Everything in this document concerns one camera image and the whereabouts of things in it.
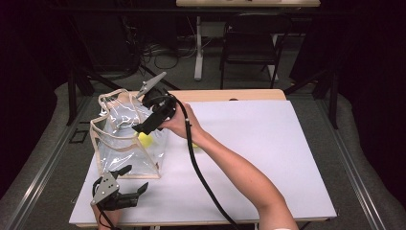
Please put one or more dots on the black folding chair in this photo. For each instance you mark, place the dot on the black folding chair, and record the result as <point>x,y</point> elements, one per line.
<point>249,48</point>

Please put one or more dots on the wooden table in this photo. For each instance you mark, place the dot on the wooden table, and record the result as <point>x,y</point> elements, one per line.
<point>207,95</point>

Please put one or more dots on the black curtain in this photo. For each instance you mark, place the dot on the black curtain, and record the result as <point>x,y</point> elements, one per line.
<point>376,80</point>
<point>25,80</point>

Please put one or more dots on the clear plastic bag beige trim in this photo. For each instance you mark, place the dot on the clear plastic bag beige trim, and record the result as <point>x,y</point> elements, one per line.
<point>127,156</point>

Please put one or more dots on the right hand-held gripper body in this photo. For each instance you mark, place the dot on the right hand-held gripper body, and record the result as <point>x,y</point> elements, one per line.
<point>159,102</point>

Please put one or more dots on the person's right hand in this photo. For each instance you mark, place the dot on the person's right hand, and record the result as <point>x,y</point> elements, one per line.
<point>178,124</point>

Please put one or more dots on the silver floor rail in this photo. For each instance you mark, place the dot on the silver floor rail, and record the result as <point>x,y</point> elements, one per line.
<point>32,191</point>
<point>357,179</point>

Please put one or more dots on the white desk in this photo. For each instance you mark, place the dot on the white desk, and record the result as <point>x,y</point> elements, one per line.
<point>198,48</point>

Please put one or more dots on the person's left hand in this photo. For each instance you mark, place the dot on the person's left hand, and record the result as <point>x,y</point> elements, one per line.
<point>110,218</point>

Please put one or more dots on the white table mat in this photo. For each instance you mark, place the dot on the white table mat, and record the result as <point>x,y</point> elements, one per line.
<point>255,143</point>

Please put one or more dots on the black metal stand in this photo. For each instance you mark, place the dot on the black metal stand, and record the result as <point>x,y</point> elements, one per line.
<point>334,105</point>
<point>72,102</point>

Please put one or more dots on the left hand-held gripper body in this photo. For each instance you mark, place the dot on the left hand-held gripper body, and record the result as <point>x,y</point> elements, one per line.
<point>107,188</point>

